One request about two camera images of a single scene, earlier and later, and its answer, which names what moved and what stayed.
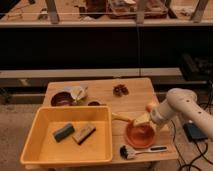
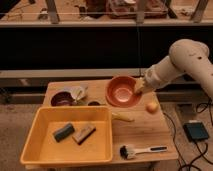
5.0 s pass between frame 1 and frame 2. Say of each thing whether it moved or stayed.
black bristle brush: stayed
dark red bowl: stayed
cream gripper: moved
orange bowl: moved
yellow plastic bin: stayed
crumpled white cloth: stayed
